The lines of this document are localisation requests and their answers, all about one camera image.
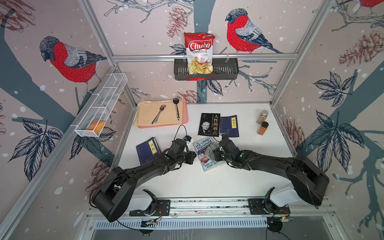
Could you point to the blue book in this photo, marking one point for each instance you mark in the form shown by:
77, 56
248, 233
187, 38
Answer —
148, 151
229, 126

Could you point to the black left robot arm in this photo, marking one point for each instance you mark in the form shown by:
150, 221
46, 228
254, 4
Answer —
113, 196

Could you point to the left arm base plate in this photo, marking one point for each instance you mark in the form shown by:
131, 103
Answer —
155, 209

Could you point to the orange packet in shelf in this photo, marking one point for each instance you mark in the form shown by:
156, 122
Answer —
96, 126

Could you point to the iridescent purple spoon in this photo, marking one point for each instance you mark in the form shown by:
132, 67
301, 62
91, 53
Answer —
162, 107

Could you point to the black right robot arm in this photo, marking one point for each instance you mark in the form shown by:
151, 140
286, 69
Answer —
308, 182

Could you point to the beige placemat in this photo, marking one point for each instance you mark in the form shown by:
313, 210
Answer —
156, 114

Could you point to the black ladle spoon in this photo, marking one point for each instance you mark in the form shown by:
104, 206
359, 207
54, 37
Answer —
176, 101

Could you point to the red Chuba chips bag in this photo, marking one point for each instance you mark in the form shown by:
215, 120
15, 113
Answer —
199, 52

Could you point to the beige spice jar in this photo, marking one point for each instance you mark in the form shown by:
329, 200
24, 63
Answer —
262, 117

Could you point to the black wall basket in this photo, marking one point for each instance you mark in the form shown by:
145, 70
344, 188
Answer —
223, 69

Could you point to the black portrait cover book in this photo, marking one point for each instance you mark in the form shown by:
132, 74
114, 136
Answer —
209, 125

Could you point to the orange spice jar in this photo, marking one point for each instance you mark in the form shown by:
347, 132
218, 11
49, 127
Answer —
263, 127

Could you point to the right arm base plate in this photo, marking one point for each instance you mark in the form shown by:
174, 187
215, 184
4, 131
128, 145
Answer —
259, 206

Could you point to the white wire wall shelf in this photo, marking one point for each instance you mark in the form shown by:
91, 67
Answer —
103, 104

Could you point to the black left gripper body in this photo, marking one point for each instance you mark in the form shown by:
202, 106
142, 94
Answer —
186, 158

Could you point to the Treehouse colourful paperback book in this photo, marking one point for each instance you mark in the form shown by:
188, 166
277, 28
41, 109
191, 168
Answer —
200, 147

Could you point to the grey striped cloth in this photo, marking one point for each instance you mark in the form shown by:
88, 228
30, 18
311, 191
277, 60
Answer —
210, 152

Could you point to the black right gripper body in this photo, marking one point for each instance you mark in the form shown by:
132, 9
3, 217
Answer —
219, 156

